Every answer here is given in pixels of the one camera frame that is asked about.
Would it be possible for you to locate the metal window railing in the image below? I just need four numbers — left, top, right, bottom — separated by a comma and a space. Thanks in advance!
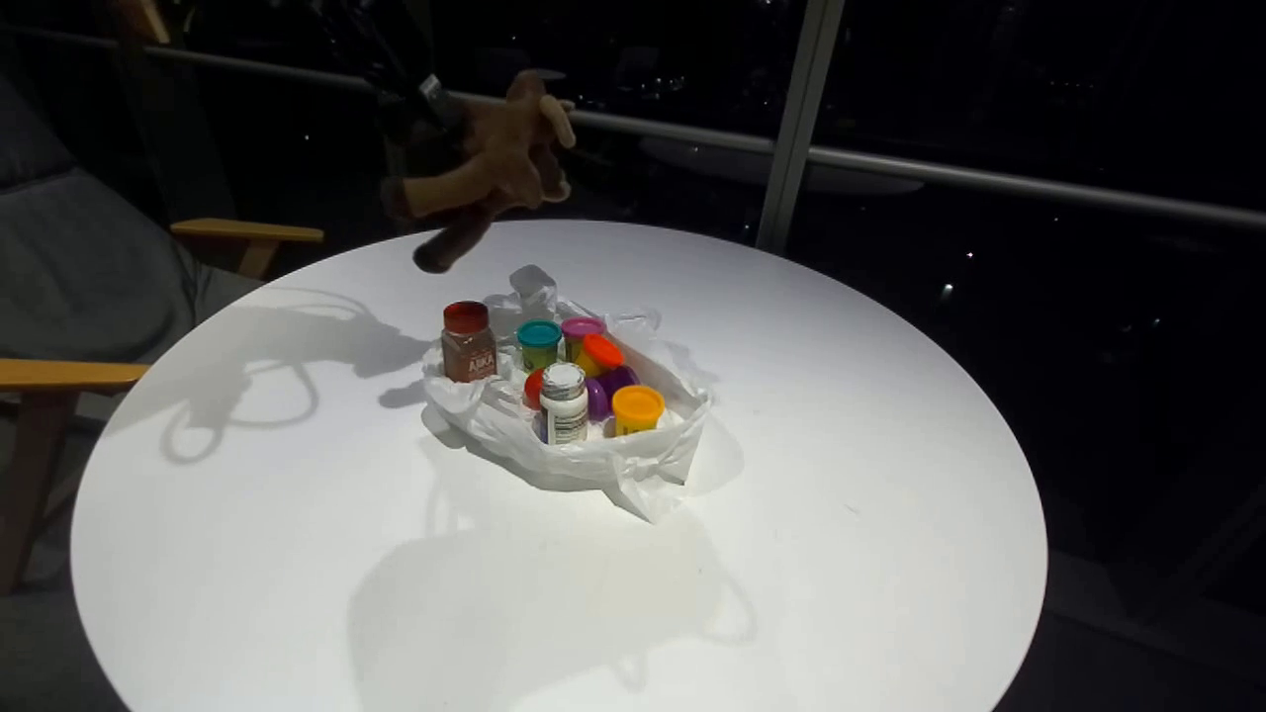
4, 23, 1266, 233

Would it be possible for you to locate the purple plastic container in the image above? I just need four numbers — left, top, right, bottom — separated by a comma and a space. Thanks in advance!
586, 369, 637, 423

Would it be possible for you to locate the yellow tub orange lid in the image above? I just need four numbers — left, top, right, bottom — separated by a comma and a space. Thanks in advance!
570, 332, 631, 374

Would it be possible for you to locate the brown plush moose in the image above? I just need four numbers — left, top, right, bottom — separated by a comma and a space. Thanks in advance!
384, 72, 579, 274

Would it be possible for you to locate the white bottle blue label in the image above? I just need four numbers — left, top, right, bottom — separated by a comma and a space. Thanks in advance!
537, 362, 590, 443

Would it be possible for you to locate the yellow tub teal lid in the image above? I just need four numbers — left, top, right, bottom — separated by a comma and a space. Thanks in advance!
519, 320, 561, 373

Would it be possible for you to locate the white plastic bag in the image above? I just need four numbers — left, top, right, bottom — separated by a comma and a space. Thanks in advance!
424, 265, 707, 519

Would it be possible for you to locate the brown jar red lid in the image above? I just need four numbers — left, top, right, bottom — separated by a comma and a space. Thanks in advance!
445, 299, 500, 382

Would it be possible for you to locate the small red lid tub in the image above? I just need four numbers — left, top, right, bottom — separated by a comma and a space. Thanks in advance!
523, 373, 542, 410

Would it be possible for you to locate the yellow tub magenta lid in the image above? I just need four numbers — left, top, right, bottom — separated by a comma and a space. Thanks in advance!
561, 316, 606, 342

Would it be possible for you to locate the white round table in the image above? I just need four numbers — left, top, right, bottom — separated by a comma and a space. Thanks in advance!
73, 220, 1050, 712

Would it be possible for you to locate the grey chair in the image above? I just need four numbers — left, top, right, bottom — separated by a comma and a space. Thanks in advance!
0, 80, 326, 593

